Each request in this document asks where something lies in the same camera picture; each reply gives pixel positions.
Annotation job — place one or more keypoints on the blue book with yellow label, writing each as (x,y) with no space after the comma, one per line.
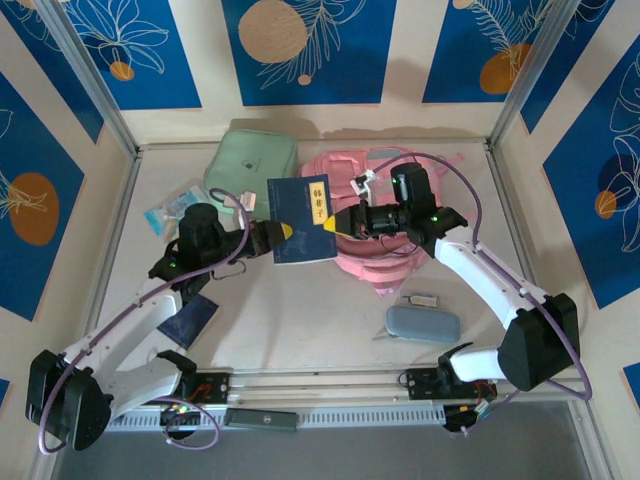
(300,240)

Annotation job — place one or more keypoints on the blue snack packet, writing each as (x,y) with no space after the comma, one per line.
(167,207)

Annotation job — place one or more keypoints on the pink student backpack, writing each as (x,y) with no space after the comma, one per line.
(370,255)

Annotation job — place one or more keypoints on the mint green zip pouch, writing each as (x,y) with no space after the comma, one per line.
(235,160)

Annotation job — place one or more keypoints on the plain dark blue book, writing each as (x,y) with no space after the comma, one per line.
(192,320)

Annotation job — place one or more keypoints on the small white usb stick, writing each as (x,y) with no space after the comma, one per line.
(422,300)

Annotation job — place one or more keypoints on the clear plastic ruler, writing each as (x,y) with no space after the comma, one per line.
(385,335)

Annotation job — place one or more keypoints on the grey glasses case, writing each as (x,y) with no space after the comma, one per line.
(422,325)

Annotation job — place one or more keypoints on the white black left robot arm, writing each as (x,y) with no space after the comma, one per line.
(145,320)

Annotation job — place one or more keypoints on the clear biscuit packet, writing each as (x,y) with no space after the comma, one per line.
(172,230)

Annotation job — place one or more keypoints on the black base connector module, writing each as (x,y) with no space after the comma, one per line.
(460,415)
(177,415)

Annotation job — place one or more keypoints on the dark green flat device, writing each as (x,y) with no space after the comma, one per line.
(260,420)

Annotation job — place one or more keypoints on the blue floral wall poster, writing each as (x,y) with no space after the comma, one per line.
(455,60)
(50,75)
(575,60)
(590,225)
(350,75)
(30,150)
(165,75)

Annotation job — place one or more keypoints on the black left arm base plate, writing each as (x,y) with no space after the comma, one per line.
(215,387)

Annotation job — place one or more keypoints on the aluminium table edge rail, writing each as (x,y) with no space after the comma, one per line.
(320,385)

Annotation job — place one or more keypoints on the aluminium frame post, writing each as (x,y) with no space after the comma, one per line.
(85,70)
(530,70)

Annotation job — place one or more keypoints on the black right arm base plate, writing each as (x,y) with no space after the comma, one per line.
(422,384)

